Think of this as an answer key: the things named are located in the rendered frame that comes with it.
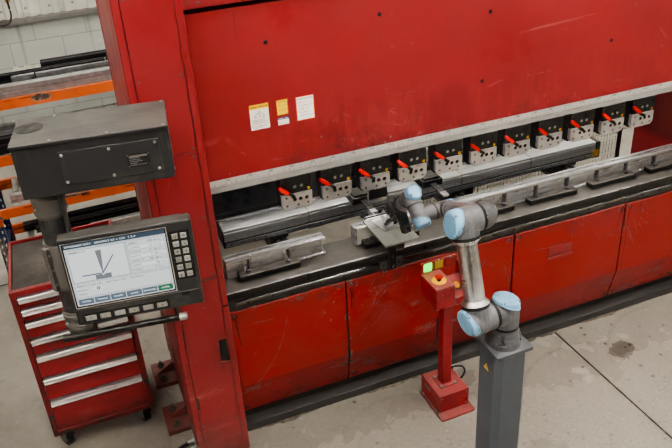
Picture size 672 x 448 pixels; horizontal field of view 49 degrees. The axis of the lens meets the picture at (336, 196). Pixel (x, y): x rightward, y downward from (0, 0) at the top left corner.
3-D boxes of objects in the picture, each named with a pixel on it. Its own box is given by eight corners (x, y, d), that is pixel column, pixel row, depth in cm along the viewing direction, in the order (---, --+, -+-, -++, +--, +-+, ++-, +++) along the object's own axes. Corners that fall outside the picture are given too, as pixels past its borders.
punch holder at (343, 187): (323, 201, 350) (320, 170, 342) (316, 194, 357) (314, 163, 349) (352, 194, 354) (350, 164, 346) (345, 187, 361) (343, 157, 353)
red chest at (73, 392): (60, 456, 373) (8, 296, 326) (55, 392, 415) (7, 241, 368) (159, 425, 388) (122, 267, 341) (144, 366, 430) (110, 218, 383)
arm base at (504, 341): (529, 345, 312) (530, 326, 307) (498, 356, 307) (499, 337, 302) (508, 325, 324) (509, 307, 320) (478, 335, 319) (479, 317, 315)
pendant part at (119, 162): (65, 357, 271) (3, 147, 231) (69, 318, 292) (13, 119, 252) (203, 330, 281) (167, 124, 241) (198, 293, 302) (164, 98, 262)
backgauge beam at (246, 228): (224, 250, 372) (222, 232, 367) (218, 237, 384) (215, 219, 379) (599, 157, 441) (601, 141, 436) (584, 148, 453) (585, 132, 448)
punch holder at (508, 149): (504, 158, 380) (506, 129, 372) (495, 152, 387) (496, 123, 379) (529, 152, 384) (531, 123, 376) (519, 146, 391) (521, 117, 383)
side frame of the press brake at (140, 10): (201, 464, 364) (108, -6, 255) (170, 359, 435) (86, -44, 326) (250, 447, 372) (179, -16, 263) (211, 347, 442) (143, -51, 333)
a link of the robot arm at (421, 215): (441, 219, 328) (431, 197, 332) (419, 225, 325) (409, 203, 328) (435, 225, 335) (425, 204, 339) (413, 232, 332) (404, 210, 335)
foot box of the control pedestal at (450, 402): (442, 422, 380) (442, 405, 374) (419, 391, 400) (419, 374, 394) (475, 410, 386) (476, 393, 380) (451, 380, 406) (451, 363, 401)
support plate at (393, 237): (385, 248, 345) (385, 246, 345) (362, 222, 367) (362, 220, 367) (419, 238, 351) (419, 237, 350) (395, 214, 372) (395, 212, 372)
